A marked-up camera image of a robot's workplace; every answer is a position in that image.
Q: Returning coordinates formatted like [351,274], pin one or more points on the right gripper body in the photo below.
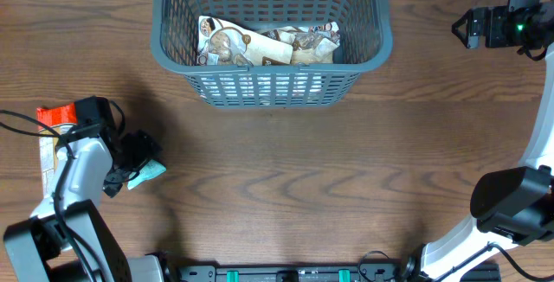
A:
[505,28]

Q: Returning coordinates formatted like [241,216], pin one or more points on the small teal snack packet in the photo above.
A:
[150,171]

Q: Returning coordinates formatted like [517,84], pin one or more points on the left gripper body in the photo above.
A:
[136,148]

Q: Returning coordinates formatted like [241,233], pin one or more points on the white patterned carton box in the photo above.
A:
[260,90]

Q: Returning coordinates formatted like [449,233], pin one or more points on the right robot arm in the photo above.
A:
[508,208]

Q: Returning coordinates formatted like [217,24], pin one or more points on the beige snack bag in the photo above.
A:
[308,47]
[331,39]
[222,43]

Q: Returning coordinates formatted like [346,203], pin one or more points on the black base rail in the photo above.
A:
[376,270]

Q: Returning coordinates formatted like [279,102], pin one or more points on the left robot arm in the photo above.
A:
[85,154]

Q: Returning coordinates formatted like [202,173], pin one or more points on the grey plastic basket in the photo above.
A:
[366,39]

